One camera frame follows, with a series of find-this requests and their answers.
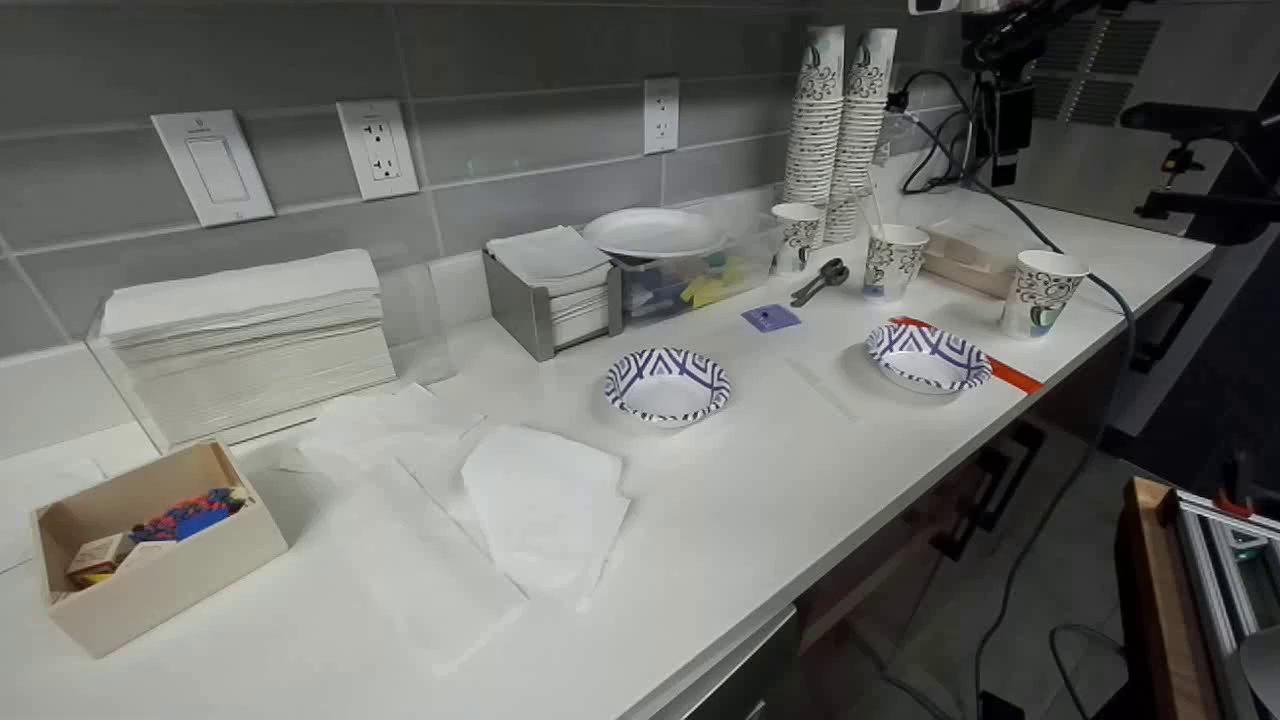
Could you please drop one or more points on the stack of white napkins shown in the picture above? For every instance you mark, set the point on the stack of white napkins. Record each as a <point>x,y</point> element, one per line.
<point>548,258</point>

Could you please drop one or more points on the stack of paper cups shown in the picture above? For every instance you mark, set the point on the stack of paper cups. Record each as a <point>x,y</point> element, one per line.
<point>815,120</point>
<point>862,130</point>

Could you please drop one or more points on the stack of white paper towels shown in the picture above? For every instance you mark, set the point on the stack of white paper towels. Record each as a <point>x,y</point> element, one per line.
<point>250,340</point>

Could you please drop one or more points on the blue and white paper plate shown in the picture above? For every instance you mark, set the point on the blue and white paper plate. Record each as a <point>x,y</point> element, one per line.
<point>928,357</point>
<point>667,387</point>

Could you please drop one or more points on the heap of sachets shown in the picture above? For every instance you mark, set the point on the heap of sachets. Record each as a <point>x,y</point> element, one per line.
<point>700,288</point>

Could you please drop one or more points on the plain white plate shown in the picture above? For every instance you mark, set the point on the plain white plate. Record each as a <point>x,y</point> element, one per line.
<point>652,232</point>

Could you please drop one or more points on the metal napkin holder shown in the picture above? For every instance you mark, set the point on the metal napkin holder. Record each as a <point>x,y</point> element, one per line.
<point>520,310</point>

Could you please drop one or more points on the small purple square pad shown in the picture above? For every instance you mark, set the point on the small purple square pad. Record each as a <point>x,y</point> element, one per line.
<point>770,318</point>

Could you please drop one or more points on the clear plastic container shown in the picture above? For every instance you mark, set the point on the clear plastic container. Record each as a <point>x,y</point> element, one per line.
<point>745,262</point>

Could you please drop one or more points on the white paper napkin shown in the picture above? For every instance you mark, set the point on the white paper napkin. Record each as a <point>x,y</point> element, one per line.
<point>430,590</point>
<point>545,505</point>
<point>385,425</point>

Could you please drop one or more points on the patterned paper cup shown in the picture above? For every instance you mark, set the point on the patterned paper cup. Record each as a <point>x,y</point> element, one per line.
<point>893,262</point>
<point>1040,295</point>
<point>796,240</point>

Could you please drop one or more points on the black tongs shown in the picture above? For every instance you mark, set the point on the black tongs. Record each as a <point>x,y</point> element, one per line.
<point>822,280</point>

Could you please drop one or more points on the clear acrylic towel holder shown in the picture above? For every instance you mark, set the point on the clear acrylic towel holder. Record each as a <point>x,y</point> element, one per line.
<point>425,320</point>

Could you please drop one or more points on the light wooden tray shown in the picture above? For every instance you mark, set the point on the light wooden tray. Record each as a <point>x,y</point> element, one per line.
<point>968,260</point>

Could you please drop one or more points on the orange strip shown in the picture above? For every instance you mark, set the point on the orange strip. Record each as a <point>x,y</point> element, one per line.
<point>1012,376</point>

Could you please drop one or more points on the heap of colourful packets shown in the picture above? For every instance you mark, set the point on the heap of colourful packets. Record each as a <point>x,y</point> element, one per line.
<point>185,520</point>

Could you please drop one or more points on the tan cardboard box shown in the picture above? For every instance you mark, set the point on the tan cardboard box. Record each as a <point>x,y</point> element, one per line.
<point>170,590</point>

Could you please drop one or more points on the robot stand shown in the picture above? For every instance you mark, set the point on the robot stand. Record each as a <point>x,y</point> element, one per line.
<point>1170,600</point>

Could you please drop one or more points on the white wall socket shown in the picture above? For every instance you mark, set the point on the white wall socket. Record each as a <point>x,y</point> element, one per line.
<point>661,116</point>
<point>379,150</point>

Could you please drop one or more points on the camera on mount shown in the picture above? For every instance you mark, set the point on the camera on mount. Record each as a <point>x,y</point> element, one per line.
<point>1013,125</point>

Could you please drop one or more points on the white light switch plate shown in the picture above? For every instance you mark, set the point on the white light switch plate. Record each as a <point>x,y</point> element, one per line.
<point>215,168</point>

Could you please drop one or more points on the wall vent grille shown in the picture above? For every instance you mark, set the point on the wall vent grille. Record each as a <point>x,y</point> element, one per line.
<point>1110,70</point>

